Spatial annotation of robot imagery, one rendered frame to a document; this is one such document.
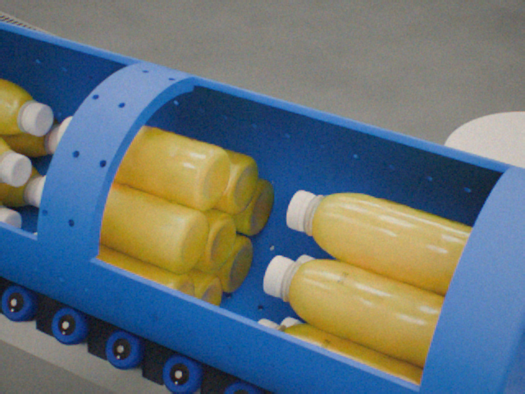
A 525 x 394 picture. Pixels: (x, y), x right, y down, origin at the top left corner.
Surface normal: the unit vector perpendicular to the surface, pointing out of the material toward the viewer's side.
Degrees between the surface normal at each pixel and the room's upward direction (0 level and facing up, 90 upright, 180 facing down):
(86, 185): 53
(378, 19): 0
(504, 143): 0
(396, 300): 25
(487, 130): 0
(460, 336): 57
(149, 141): 17
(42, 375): 70
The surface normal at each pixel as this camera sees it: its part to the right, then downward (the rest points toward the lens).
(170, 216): -0.07, -0.71
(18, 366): -0.45, 0.18
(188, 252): 0.88, 0.25
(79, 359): -0.37, -0.12
